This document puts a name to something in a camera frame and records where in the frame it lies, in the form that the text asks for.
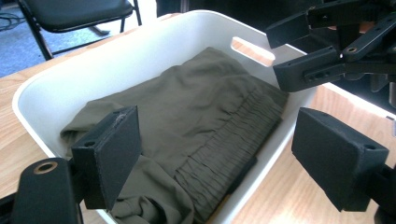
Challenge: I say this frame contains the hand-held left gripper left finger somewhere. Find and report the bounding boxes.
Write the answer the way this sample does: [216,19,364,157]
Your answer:
[70,105,143,211]

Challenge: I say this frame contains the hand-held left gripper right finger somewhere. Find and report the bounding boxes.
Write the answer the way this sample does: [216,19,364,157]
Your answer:
[290,106,390,213]

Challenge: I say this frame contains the white plastic storage box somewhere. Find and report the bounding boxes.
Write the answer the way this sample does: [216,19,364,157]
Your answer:
[11,8,318,224]

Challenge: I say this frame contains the olive green pants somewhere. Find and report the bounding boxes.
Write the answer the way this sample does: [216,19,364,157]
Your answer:
[60,46,289,224]

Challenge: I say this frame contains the black folding chair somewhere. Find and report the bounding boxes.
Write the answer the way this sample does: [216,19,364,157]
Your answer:
[15,0,143,62]

